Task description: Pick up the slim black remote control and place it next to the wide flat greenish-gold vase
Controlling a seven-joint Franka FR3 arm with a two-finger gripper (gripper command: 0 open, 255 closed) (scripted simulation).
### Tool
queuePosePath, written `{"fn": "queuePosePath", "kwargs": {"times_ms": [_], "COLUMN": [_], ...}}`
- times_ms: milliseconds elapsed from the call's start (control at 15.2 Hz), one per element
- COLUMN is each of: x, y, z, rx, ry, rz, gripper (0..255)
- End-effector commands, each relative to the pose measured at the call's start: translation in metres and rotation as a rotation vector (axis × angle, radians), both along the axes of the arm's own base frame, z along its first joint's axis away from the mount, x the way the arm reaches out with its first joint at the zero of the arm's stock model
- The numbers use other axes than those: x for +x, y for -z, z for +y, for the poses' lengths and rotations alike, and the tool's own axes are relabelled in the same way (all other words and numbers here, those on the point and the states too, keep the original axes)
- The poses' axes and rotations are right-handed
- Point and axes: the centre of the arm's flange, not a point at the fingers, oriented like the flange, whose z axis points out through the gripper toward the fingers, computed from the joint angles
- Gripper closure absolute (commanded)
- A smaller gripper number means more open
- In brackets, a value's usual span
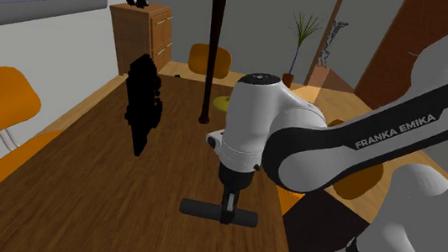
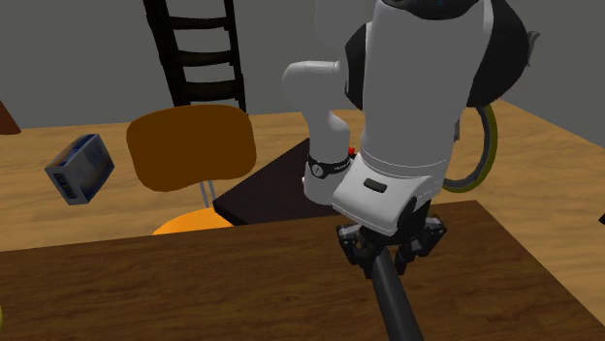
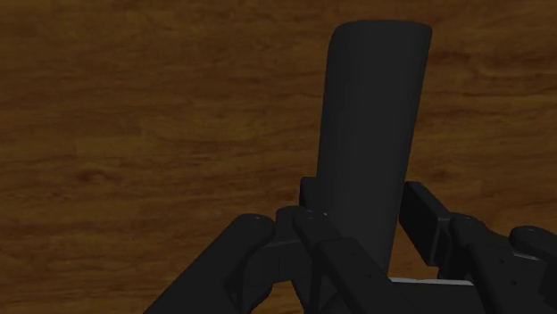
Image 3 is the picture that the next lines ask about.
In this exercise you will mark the black rounded bar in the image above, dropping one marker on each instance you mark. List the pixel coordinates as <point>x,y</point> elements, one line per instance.
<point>370,139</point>

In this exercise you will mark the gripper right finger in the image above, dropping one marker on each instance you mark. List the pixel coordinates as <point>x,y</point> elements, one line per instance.
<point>478,256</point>

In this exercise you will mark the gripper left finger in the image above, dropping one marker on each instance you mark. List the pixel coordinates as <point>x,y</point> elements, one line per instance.
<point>261,256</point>

